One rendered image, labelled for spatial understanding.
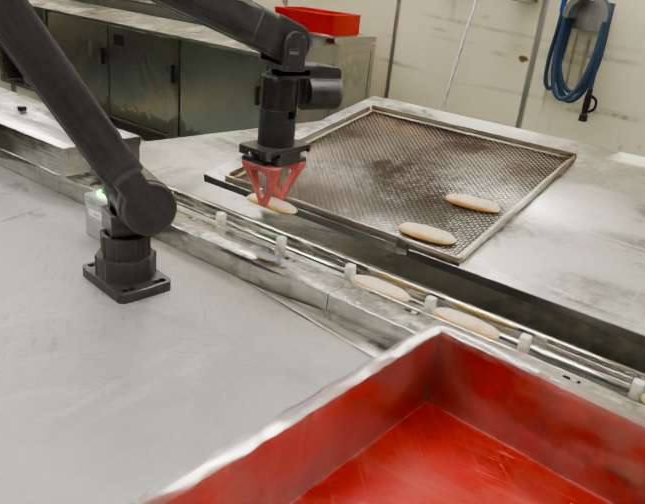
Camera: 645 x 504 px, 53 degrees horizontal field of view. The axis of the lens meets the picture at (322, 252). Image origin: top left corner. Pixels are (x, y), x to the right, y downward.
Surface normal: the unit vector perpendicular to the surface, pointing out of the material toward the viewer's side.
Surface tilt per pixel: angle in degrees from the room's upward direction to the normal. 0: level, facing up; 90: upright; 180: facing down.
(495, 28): 90
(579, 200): 10
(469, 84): 90
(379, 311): 0
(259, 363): 0
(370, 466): 0
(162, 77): 90
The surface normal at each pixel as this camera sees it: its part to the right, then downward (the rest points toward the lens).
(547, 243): -0.01, -0.85
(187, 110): -0.61, 0.27
